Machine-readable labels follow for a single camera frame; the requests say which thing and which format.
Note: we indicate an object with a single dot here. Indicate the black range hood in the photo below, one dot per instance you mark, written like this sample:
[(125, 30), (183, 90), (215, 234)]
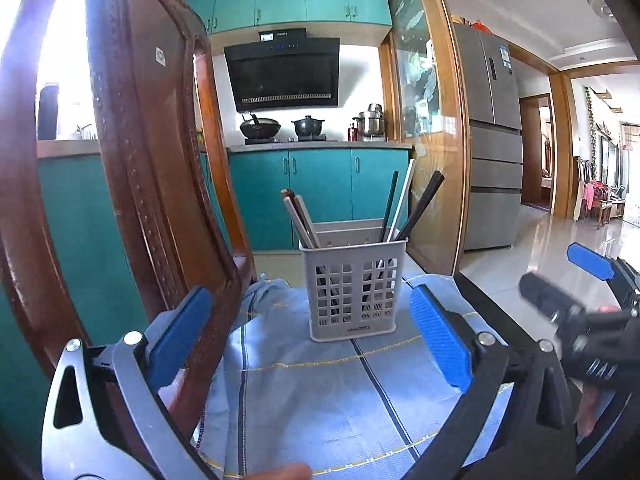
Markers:
[(282, 72)]

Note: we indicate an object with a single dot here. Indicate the black cooking pot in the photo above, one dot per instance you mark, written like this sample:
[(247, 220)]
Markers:
[(307, 126)]

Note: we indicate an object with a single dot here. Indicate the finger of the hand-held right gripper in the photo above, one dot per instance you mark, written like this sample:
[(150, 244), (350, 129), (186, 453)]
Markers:
[(547, 292), (592, 260)]

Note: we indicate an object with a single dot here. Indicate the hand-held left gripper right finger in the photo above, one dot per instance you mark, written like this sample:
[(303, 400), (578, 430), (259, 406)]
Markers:
[(442, 340)]

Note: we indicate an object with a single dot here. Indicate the wooden dining chairs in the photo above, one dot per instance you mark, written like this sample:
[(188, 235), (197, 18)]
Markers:
[(605, 200)]

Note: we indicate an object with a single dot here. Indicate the white chopstick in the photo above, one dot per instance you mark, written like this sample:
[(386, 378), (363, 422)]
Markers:
[(404, 197)]

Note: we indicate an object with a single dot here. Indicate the carved wooden chair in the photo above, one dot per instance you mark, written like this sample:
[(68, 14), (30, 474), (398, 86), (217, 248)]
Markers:
[(150, 185)]

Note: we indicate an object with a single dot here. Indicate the teal upper kitchen cabinets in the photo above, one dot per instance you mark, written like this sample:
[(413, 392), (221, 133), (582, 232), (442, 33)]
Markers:
[(300, 0)]

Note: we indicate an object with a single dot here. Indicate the silver refrigerator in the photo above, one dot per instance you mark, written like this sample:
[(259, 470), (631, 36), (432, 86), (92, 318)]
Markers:
[(492, 135)]

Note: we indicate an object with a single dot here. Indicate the grey plastic utensil basket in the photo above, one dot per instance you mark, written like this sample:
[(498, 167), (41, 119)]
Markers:
[(355, 290)]

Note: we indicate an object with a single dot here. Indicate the pink cloth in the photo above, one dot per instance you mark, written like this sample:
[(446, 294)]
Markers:
[(589, 195)]

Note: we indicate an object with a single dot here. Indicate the white ceiling lamp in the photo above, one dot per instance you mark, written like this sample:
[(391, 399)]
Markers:
[(599, 1)]

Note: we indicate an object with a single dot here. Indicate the dark green chopstick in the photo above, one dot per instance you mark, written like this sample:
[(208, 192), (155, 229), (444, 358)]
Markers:
[(390, 205)]

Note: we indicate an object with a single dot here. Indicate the black wok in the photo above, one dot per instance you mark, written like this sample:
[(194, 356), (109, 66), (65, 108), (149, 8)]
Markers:
[(260, 127)]

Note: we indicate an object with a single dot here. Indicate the stacked steel pots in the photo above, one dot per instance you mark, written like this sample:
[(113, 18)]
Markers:
[(371, 122)]

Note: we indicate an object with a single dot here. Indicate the person's right hand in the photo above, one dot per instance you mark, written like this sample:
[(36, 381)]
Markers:
[(586, 410)]

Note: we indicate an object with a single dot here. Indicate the black gas stove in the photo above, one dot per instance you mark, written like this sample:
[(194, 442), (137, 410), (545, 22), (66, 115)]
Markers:
[(285, 139)]

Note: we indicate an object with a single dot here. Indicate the light blue striped tablecloth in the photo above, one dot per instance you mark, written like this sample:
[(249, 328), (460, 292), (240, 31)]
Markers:
[(325, 400)]

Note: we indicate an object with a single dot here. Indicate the black kitchen appliance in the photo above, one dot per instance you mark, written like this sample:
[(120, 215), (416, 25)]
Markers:
[(48, 112)]

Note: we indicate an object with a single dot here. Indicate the red bottle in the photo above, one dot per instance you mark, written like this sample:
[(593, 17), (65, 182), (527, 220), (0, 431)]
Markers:
[(352, 132)]

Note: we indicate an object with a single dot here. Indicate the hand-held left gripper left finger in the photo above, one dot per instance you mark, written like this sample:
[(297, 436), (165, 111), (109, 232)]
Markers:
[(180, 335)]

